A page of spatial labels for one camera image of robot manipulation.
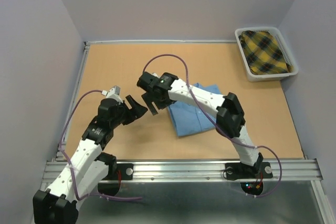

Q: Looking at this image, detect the white plastic basket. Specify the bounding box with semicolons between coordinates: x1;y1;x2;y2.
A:
235;27;299;82

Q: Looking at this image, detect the yellow plaid shirt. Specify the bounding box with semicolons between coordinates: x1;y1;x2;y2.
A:
238;30;291;75

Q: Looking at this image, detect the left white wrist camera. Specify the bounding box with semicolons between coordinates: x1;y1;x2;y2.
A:
101;86;122;103

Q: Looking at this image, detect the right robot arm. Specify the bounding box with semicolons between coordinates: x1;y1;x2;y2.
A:
137;72;263;177

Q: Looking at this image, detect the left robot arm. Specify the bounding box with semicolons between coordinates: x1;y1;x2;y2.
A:
33;95;147;223

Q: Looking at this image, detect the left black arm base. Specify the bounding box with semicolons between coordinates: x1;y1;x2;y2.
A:
103;163;134;181

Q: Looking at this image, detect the light blue long sleeve shirt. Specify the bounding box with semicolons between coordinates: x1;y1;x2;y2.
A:
168;79;224;137

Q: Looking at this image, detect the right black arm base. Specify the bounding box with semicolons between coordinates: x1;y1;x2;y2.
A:
224;162;273;180

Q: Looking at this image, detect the aluminium mounting rail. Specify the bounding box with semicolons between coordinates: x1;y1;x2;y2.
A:
41;158;323;183

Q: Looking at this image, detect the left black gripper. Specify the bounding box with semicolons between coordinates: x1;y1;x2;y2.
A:
110;95;147;129

